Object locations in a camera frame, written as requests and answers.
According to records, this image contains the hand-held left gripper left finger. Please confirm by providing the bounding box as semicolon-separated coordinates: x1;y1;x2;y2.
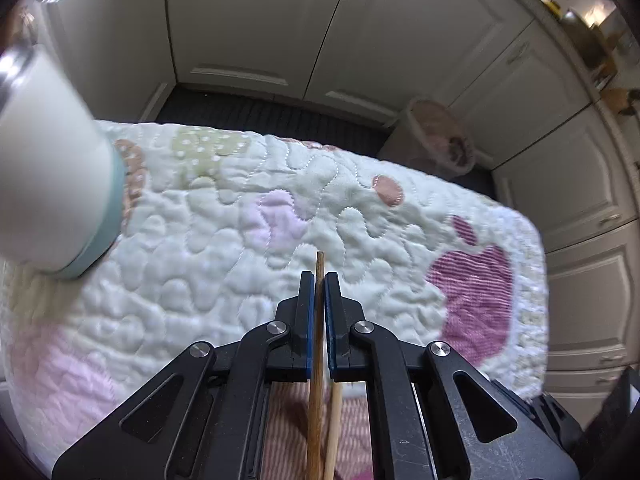
52;270;317;480

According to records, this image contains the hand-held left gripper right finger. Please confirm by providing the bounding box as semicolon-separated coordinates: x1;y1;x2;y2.
324;271;581;480

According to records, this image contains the brown wooden chopstick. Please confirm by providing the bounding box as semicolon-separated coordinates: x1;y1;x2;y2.
305;250;327;480

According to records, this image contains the light bamboo chopstick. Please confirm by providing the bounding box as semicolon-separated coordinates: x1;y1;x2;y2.
322;381;346;480

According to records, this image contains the white cup with mint base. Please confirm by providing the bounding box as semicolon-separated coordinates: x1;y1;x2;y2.
0;42;127;281

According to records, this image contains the quilted apple pattern blanket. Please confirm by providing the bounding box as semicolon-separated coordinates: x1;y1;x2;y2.
0;120;551;480

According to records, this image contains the dark ribbed floor mat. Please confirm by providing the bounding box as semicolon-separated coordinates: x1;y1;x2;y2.
152;82;496;196

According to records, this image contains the beige trash bin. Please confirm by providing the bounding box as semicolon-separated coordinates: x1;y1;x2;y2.
377;96;476;180

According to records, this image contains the cream cabinet door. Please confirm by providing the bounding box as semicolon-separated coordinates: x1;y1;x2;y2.
35;0;177;123
492;105;640;256
165;0;361;98
305;0;536;126
445;20;601;171

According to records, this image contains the black object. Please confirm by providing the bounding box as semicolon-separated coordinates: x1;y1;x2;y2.
530;365;640;446

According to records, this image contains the white box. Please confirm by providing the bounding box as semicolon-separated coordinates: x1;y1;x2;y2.
570;0;618;28

